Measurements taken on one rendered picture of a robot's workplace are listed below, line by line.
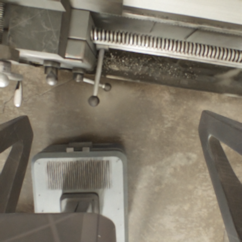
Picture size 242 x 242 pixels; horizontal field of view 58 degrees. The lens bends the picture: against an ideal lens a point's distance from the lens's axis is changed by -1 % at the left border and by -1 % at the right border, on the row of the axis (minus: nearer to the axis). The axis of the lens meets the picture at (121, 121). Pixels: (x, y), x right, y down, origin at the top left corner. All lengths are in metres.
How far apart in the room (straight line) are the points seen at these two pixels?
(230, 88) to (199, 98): 0.41
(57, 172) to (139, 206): 0.63
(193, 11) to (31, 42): 0.41
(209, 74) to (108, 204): 0.84
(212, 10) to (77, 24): 0.35
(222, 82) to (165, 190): 0.82
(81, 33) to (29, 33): 0.13
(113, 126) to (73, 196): 0.49
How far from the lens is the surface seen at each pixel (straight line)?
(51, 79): 0.65
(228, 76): 1.13
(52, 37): 0.58
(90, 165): 1.22
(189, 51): 0.73
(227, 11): 0.67
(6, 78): 0.56
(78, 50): 0.64
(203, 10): 0.66
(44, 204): 1.36
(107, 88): 0.85
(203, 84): 1.08
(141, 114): 1.43
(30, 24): 0.60
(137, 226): 1.67
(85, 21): 0.65
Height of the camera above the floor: 1.41
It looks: 84 degrees down
